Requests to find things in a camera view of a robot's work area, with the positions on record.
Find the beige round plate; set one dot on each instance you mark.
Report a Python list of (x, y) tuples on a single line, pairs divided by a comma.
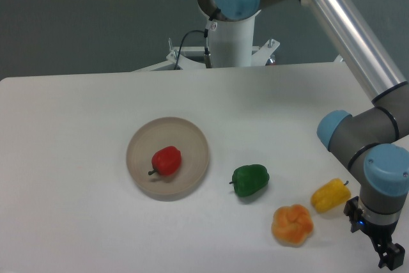
[(156, 135)]

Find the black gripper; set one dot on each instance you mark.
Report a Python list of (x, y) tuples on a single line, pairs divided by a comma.
[(379, 228)]

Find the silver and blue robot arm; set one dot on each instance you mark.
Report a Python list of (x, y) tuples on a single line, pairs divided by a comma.
[(364, 144)]

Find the green bell pepper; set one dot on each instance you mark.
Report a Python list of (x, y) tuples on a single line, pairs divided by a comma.
[(249, 179)]

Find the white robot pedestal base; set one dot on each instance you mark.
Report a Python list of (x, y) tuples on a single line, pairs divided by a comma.
[(224, 44)]

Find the red bell pepper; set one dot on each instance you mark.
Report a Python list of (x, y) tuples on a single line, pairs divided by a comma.
[(166, 161)]

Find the orange knotted bread roll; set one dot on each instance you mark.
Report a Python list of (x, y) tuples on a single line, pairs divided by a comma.
[(292, 225)]

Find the yellow bell pepper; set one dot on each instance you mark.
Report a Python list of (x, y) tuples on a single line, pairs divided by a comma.
[(330, 195)]

